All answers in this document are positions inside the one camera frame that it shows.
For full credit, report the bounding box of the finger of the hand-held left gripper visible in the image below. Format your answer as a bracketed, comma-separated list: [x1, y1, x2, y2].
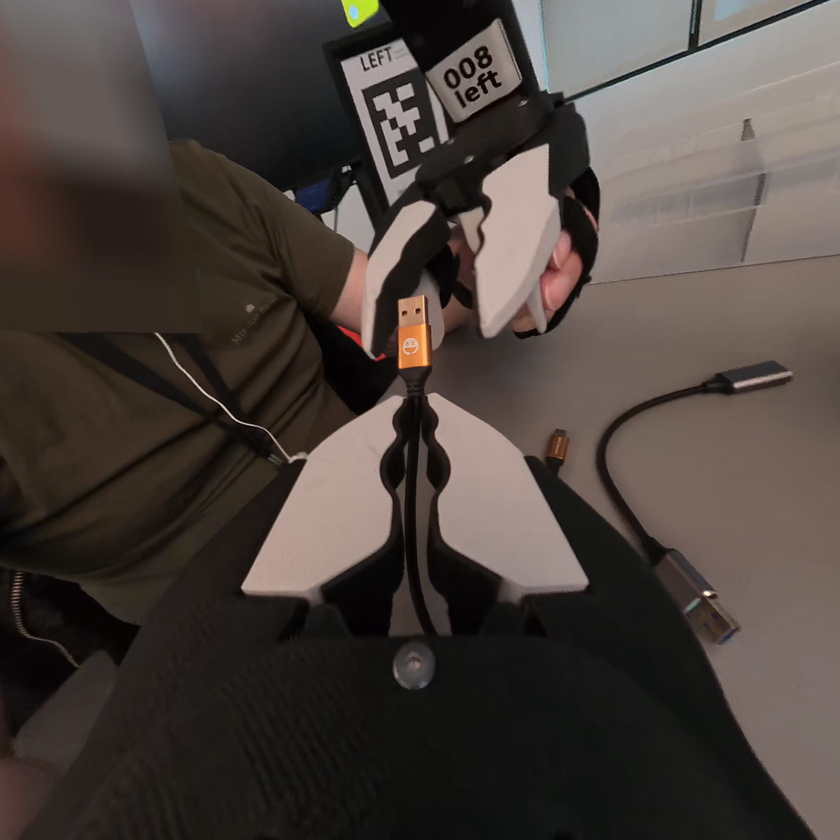
[458, 144, 563, 340]
[362, 199, 454, 360]

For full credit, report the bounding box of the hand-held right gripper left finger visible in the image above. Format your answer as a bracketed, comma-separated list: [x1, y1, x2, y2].
[241, 394, 405, 636]

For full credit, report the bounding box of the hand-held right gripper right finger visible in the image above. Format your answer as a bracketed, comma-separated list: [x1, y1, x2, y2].
[427, 392, 591, 636]

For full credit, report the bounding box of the orange-plug USB cable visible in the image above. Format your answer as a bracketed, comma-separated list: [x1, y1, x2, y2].
[394, 295, 572, 637]

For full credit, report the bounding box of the clear plastic bin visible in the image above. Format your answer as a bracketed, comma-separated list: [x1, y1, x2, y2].
[589, 110, 840, 287]

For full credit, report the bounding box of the silver-plug black USB cable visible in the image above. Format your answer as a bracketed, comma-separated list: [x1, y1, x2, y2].
[595, 360, 795, 648]

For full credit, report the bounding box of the person's left hand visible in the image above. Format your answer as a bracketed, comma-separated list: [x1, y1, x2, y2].
[511, 231, 589, 333]

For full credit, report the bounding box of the black framed marker sign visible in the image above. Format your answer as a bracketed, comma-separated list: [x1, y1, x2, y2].
[323, 29, 455, 219]

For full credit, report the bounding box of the frosted glass window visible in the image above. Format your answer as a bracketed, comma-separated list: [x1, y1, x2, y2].
[540, 0, 840, 101]

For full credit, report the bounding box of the person's olive shirt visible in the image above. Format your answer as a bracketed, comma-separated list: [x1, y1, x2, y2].
[0, 139, 359, 624]

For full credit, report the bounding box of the black zipped jacket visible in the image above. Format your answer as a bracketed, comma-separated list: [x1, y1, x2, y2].
[0, 567, 140, 729]

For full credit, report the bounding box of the black lanyard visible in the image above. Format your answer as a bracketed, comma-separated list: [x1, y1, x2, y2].
[58, 332, 284, 468]

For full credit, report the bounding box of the large black wall screen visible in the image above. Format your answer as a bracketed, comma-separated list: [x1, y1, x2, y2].
[130, 0, 396, 193]

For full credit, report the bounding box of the white earphone cable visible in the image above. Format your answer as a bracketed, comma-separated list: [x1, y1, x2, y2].
[153, 332, 309, 464]

